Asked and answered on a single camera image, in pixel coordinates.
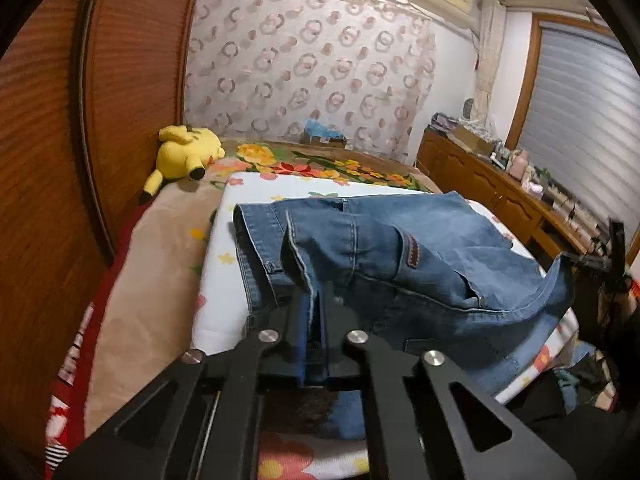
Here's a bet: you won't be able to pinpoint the ring pattern curtain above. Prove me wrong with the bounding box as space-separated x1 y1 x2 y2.
182 0 436 166

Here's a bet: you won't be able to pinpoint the yellow plush toy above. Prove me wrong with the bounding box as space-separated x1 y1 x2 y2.
142 124 226 198

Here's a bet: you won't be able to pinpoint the wooden window frame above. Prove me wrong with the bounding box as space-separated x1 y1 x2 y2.
505 10 621 153

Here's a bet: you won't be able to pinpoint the beige floral blanket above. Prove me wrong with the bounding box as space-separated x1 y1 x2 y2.
85 137 443 438

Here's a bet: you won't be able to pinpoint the blue denim pants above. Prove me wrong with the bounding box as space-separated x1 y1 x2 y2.
232 191 576 441

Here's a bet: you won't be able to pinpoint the wooden sideboard cabinet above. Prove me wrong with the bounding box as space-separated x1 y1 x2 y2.
416 127 616 271

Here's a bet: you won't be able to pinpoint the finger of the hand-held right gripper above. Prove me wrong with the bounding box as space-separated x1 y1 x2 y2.
560 251 613 273

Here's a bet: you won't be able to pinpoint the red patterned blanket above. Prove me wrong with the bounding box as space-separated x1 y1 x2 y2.
45 220 151 480

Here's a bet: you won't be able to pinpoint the wooden headboard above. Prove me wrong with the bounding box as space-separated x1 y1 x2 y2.
0 0 208 480

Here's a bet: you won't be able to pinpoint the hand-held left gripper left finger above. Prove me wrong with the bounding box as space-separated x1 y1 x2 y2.
52 287 315 480

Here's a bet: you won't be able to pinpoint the pink container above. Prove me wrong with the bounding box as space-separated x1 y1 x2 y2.
510 149 531 181

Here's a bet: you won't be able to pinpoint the dark cloth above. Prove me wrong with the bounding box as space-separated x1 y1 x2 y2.
500 345 640 480

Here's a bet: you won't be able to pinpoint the white strawberry print sheet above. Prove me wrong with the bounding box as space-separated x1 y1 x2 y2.
192 171 581 480

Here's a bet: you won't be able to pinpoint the open cardboard box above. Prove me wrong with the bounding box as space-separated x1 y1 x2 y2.
452 125 496 156

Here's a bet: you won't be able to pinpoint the cream lace curtain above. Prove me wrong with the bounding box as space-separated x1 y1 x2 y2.
475 0 507 128

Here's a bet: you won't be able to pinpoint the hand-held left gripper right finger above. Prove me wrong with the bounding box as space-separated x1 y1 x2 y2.
319 282 577 480

